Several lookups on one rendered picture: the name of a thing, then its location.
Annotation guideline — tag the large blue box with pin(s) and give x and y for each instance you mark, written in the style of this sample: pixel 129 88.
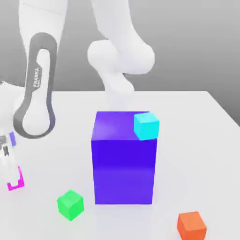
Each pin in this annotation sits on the large blue box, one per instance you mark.
pixel 123 168

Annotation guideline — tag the small magenta cube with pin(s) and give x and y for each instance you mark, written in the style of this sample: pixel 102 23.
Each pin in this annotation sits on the small magenta cube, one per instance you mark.
pixel 21 182

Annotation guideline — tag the small orange cube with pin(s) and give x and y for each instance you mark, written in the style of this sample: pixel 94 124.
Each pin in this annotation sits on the small orange cube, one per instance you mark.
pixel 191 226

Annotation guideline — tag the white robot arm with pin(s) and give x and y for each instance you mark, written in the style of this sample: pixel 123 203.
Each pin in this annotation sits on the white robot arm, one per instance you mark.
pixel 121 56

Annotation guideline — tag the small green cube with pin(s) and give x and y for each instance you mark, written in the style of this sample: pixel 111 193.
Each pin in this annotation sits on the small green cube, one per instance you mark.
pixel 70 205

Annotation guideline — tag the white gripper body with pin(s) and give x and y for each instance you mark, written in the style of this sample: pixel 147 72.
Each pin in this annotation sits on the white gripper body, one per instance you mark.
pixel 8 168

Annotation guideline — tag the small cyan cube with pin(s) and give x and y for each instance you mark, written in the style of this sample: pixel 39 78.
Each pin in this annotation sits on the small cyan cube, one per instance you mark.
pixel 146 126

